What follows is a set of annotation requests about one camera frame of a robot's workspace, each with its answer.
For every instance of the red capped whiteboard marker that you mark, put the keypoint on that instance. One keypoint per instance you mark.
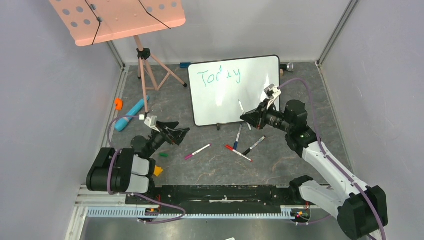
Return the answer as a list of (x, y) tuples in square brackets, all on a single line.
[(238, 153)]

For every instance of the blue cylinder tube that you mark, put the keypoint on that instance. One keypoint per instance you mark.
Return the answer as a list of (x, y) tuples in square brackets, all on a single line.
[(124, 121)]

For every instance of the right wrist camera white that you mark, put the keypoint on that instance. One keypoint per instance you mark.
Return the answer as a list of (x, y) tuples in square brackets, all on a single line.
[(273, 93)]

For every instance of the blue capped whiteboard marker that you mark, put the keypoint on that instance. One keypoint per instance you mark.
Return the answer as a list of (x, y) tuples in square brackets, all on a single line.
[(235, 145)]

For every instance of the black microphone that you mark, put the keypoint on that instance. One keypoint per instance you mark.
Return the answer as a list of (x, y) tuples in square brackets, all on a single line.
[(288, 67)]

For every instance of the green capped whiteboard marker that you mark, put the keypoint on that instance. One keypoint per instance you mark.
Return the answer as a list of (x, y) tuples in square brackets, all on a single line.
[(243, 113)]

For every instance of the white whiteboard black frame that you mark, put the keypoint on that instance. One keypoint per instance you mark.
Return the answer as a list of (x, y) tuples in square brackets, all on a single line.
[(221, 90)]

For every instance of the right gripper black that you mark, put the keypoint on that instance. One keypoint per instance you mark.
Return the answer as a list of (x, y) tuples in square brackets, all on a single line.
[(260, 115)]

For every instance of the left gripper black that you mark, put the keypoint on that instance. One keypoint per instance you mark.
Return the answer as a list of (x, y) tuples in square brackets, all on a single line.
[(176, 136)]

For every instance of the magenta capped whiteboard marker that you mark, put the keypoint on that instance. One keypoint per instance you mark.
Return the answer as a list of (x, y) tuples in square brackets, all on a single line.
[(197, 151)]

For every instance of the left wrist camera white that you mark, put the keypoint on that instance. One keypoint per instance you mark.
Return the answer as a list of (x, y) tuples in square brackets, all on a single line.
[(149, 120)]

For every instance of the black capped whiteboard marker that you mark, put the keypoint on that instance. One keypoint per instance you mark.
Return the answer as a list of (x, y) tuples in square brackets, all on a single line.
[(246, 152)]

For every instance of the pink music stand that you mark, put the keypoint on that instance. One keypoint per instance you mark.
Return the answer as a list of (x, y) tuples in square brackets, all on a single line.
[(98, 21)]

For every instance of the orange piece left edge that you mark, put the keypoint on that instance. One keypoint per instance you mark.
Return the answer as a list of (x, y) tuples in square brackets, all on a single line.
[(118, 104)]

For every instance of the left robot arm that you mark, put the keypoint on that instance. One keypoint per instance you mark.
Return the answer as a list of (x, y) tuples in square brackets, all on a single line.
[(130, 170)]

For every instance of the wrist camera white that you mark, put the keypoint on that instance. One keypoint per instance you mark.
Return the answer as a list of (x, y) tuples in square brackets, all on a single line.
[(273, 93), (149, 120)]

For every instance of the yellow stepped block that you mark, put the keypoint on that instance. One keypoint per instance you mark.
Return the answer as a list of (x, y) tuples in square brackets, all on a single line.
[(158, 171)]

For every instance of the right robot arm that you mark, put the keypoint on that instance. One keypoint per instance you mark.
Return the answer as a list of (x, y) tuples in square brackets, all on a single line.
[(358, 208)]

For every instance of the blue lego brick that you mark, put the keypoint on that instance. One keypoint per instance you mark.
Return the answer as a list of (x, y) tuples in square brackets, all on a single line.
[(184, 65)]

